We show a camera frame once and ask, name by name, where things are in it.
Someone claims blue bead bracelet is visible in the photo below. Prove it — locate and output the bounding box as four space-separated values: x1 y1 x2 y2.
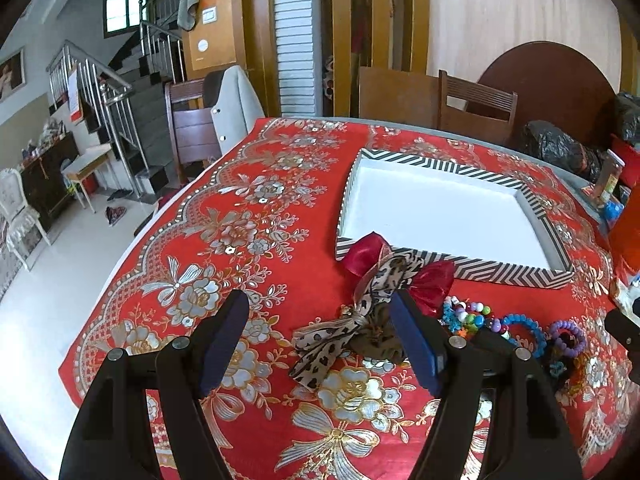
500 313 548 360

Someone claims white slatted door panel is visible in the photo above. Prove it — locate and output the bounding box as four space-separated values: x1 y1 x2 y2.
273 0 322 117

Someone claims metal staircase railing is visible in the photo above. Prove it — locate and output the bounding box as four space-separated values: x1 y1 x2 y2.
47 0 186 196

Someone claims black plastic bag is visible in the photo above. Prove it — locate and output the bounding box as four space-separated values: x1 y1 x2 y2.
518 120 602 183

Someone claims brown slatted wooden chair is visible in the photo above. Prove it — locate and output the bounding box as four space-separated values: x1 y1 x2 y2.
437 70 518 146

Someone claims red satin hair bow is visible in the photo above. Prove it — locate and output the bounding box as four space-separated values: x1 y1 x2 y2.
342 232 456 318

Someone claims window with green frame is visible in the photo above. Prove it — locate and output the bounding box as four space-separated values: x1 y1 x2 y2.
103 0 150 38

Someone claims grey white jacket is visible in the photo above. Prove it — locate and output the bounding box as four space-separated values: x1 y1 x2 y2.
203 65 265 155

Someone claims purple bead bracelet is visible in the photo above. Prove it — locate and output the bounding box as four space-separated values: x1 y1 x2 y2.
546 320 589 359

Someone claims small white side table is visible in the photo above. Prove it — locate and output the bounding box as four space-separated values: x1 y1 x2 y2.
62 143 115 214

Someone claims multicolour bead bracelet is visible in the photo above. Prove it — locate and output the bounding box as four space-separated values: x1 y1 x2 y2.
441 294 510 339

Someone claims striped white tray box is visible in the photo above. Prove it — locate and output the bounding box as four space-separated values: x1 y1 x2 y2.
335 148 574 289

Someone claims dark wooden sideboard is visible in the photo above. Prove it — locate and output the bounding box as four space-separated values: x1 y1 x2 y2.
21 134 79 231

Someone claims framed picture on wall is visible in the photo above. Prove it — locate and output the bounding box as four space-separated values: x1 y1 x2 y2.
0 49 26 102

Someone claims leopard print hair bow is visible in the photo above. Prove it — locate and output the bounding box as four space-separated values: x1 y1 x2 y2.
288 248 426 392

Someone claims grey hanging cloth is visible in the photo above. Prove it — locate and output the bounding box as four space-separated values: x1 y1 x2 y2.
177 0 200 32

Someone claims black hair scrunchie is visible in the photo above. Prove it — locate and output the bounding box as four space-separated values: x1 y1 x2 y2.
539 344 576 392

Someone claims brown glossy chair back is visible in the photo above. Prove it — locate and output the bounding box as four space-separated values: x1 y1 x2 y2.
358 67 439 128

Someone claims round dark wooden tabletop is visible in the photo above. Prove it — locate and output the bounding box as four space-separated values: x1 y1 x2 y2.
478 41 616 151

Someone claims white ornate chair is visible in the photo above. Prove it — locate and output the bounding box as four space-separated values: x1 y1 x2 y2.
0 168 52 272

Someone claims red floral tablecloth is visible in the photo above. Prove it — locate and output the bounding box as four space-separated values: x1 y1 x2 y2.
60 119 639 479

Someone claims dark wooden chair left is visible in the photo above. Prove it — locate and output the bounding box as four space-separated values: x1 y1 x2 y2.
164 79 222 185

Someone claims glass jar with label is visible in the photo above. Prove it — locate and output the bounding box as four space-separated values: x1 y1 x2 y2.
593 150 625 207

